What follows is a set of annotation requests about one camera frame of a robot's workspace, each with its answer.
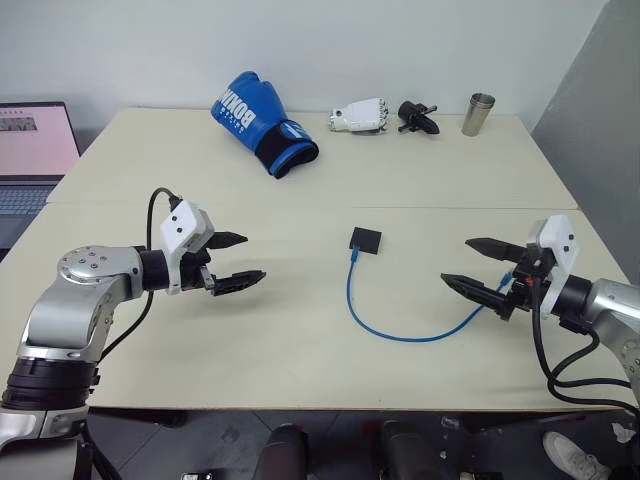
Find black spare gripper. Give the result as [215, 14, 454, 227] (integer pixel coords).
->
[396, 99, 442, 137]

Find stacked steel cups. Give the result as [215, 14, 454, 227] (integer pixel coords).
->
[460, 91, 498, 138]

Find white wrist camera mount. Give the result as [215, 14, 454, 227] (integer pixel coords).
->
[526, 214, 583, 321]
[159, 199, 218, 297]

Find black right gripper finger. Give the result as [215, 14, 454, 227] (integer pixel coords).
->
[439, 272, 517, 323]
[464, 237, 527, 265]

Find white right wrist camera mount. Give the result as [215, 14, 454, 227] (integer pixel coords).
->
[526, 214, 583, 321]

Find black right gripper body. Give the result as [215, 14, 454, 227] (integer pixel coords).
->
[501, 243, 557, 321]

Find black square box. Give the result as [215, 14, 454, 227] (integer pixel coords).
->
[346, 225, 384, 256]

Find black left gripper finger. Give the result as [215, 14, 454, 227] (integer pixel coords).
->
[206, 230, 249, 252]
[211, 269, 268, 298]

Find grey laptop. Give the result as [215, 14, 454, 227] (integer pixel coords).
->
[0, 101, 83, 251]

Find white robotic hand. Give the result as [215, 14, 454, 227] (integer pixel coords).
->
[326, 97, 393, 135]

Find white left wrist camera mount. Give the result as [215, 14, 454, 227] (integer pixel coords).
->
[159, 199, 218, 297]

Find dark rounded shape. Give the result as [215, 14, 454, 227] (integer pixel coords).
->
[251, 422, 309, 480]
[380, 419, 442, 480]

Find white shoe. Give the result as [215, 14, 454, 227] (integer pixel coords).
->
[542, 430, 614, 480]

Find blue boxing glove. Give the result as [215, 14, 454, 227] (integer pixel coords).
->
[210, 70, 320, 180]

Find blue Ethernet cable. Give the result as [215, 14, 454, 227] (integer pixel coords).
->
[346, 244, 517, 343]

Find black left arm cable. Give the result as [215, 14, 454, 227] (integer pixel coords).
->
[97, 186, 183, 367]

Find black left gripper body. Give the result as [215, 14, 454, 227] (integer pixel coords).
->
[179, 243, 217, 297]

